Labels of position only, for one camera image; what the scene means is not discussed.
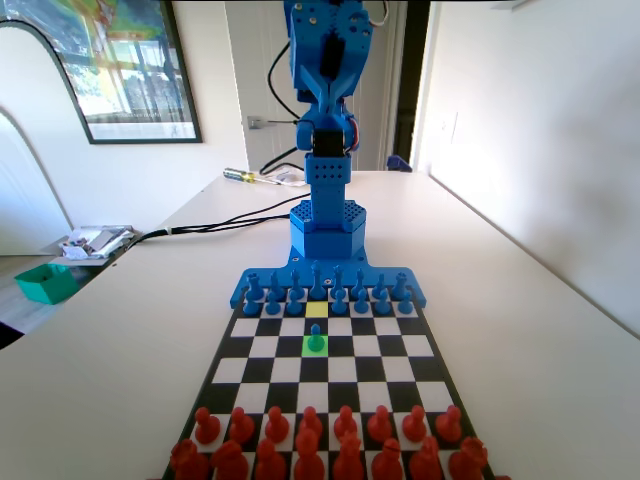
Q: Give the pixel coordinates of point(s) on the blue chess pawn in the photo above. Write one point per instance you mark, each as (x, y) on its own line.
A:
(382, 306)
(293, 306)
(272, 306)
(361, 306)
(405, 306)
(315, 344)
(250, 306)
(339, 306)

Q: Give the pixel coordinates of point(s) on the blue SO-100 robot arm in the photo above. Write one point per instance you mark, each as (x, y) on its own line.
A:
(327, 200)

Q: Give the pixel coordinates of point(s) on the blue chess queen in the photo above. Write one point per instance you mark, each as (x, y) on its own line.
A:
(339, 277)

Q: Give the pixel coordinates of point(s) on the blue chess king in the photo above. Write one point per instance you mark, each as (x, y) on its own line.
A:
(316, 282)

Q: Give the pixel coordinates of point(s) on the blue chess knight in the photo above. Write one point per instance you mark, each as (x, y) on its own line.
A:
(380, 282)
(275, 280)

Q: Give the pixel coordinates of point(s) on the blue chess rook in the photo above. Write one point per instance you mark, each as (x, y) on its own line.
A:
(398, 282)
(254, 282)

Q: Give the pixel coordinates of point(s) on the row of blue chess pieces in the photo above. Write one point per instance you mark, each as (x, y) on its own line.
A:
(419, 295)

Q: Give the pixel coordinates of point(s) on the red chess pawn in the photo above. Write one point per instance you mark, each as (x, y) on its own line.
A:
(241, 430)
(310, 422)
(415, 427)
(345, 424)
(380, 427)
(449, 429)
(206, 430)
(276, 429)

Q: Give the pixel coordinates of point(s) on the red chess king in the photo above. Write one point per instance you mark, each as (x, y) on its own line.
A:
(308, 457)

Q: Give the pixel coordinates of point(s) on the red chess queen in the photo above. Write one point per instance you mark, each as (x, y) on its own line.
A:
(348, 460)

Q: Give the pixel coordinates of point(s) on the red chess bishop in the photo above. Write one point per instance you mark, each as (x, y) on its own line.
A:
(270, 462)
(387, 462)

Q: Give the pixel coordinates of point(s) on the red chess knight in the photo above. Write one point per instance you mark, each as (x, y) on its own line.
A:
(426, 462)
(229, 462)

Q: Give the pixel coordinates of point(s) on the red chess rook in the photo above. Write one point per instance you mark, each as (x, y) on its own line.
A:
(189, 462)
(468, 460)

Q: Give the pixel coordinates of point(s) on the white door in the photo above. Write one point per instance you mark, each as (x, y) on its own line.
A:
(250, 75)

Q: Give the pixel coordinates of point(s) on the small blue printed part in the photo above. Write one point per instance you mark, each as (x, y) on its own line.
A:
(398, 164)

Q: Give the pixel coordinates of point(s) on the black framed poster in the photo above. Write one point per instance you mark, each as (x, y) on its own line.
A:
(135, 75)

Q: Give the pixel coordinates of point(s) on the pile of papers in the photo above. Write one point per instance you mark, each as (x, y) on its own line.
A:
(95, 240)

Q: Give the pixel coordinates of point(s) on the black and white chessboard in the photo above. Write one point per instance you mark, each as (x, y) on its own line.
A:
(320, 375)

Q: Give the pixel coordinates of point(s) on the green plastic box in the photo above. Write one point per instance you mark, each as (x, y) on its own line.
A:
(45, 285)

